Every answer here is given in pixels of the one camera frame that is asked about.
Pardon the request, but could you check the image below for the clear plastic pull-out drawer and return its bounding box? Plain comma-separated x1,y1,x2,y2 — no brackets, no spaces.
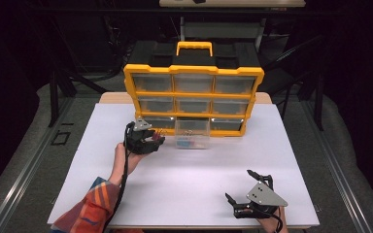
174,118,211,150

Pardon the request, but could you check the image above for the set of clear cabinet drawers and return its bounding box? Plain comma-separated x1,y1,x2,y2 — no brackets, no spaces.
132,73,256,132

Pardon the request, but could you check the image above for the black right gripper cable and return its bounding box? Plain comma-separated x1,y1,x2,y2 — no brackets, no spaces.
249,203,285,233

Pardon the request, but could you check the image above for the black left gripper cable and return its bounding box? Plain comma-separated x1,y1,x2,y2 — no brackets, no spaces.
103,121,135,233

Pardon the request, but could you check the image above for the pink binder clip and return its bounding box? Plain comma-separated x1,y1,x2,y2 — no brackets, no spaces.
151,129,167,142
189,139,205,150

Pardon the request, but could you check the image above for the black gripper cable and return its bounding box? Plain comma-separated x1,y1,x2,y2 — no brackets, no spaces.
249,203,285,233
103,121,135,233

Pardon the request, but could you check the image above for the black metal stand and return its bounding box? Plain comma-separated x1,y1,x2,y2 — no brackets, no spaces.
48,66,109,128
261,34,325,132

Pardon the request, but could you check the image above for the person's left hand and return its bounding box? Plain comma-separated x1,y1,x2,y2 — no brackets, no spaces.
114,143,149,173

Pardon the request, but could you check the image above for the yellow and black storage cabinet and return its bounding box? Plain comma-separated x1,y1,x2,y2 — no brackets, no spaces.
122,41,265,138

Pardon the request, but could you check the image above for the blue binder clip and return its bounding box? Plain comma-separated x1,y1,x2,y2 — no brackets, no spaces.
176,138,192,149

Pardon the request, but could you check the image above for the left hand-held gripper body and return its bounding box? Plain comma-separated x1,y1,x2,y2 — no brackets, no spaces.
123,117,163,155

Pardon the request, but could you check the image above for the metal floor rail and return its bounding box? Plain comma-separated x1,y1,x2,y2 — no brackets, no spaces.
0,96,76,233
300,96,373,233

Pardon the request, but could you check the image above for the person's right hand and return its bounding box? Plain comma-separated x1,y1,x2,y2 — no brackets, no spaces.
257,207,289,233

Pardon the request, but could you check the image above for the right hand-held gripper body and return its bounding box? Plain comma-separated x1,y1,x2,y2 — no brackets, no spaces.
233,174,288,219

